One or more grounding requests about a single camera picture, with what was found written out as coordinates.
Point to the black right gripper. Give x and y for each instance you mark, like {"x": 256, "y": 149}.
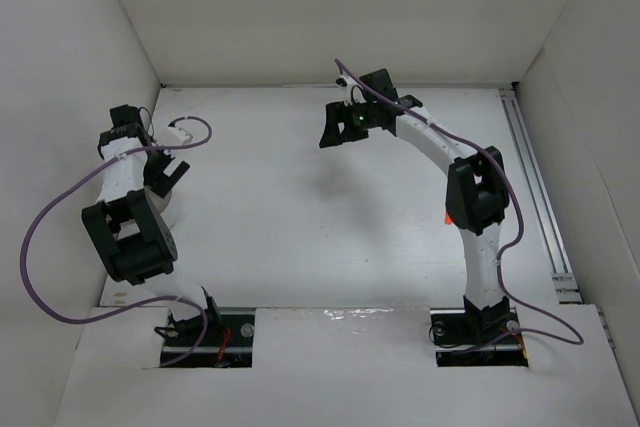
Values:
{"x": 340, "y": 123}

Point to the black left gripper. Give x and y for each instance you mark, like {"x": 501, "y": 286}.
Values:
{"x": 161, "y": 173}

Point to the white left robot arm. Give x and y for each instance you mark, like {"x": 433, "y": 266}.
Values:
{"x": 130, "y": 222}

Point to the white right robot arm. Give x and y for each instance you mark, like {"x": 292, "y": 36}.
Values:
{"x": 476, "y": 196}

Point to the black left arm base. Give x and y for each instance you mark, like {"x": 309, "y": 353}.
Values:
{"x": 226, "y": 347}

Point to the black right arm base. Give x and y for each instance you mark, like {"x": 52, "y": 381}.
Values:
{"x": 459, "y": 344}

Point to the white divided round container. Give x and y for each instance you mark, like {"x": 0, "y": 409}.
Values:
{"x": 168, "y": 207}

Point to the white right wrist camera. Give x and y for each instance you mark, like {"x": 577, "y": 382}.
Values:
{"x": 349, "y": 87}

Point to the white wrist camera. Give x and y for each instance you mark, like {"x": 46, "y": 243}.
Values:
{"x": 349, "y": 87}
{"x": 180, "y": 136}

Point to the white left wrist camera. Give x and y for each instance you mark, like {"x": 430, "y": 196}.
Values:
{"x": 180, "y": 136}

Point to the aluminium rail at table edge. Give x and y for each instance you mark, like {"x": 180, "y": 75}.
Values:
{"x": 564, "y": 282}

